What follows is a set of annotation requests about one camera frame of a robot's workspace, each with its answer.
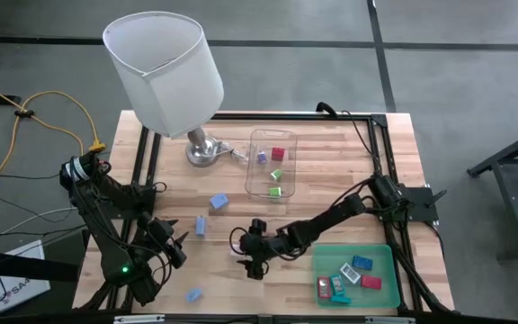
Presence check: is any red digital clock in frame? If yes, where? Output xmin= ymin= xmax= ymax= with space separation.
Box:
xmin=316 ymin=275 xmax=334 ymax=300

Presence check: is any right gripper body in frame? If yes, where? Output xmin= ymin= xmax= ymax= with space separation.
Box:
xmin=239 ymin=233 xmax=287 ymax=262

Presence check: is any clear plastic bin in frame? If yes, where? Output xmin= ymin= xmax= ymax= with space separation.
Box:
xmin=245 ymin=128 xmax=299 ymax=200

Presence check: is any black aluminium table frame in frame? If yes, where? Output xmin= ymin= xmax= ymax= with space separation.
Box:
xmin=123 ymin=112 xmax=456 ymax=316

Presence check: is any yellow extension cable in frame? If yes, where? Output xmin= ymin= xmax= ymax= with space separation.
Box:
xmin=0 ymin=76 xmax=107 ymax=208

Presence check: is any black metal stand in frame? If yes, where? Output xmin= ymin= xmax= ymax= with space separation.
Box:
xmin=465 ymin=121 xmax=518 ymax=265

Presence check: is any white shade silver table lamp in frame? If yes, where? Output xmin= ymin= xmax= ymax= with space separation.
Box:
xmin=102 ymin=11 xmax=225 ymax=168

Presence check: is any red rectangular box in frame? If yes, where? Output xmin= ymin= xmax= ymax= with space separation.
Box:
xmin=360 ymin=274 xmax=383 ymax=291

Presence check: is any clear lamp cord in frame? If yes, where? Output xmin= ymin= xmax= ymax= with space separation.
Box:
xmin=217 ymin=140 xmax=250 ymax=164

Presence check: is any white digital clock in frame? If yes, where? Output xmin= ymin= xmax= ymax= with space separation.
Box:
xmin=339 ymin=262 xmax=362 ymax=285

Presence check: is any black floor cable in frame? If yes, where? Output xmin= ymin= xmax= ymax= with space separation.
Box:
xmin=0 ymin=169 xmax=69 ymax=181

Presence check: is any black metal beam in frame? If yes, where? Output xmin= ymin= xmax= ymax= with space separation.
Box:
xmin=0 ymin=246 xmax=81 ymax=284

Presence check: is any black mounting plate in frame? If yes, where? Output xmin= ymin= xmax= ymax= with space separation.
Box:
xmin=402 ymin=184 xmax=448 ymax=222

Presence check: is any pale blue flat charger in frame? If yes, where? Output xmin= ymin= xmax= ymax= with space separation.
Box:
xmin=209 ymin=193 xmax=230 ymax=211

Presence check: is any white printed box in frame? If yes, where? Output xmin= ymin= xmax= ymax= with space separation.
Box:
xmin=0 ymin=239 xmax=52 ymax=316

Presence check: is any white floor cable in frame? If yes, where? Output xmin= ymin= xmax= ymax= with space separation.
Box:
xmin=0 ymin=206 xmax=78 ymax=249

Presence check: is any black power cable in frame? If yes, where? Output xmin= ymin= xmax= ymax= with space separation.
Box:
xmin=315 ymin=102 xmax=380 ymax=181

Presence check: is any silver bracket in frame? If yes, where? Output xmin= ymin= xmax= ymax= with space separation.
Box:
xmin=112 ymin=314 xmax=166 ymax=324
xmin=364 ymin=316 xmax=416 ymax=324

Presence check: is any teal cup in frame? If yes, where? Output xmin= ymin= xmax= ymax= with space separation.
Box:
xmin=310 ymin=243 xmax=402 ymax=310

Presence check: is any blue rectangular box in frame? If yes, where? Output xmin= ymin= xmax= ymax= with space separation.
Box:
xmin=352 ymin=255 xmax=374 ymax=272

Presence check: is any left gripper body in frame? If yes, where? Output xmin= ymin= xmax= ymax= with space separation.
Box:
xmin=148 ymin=218 xmax=188 ymax=270

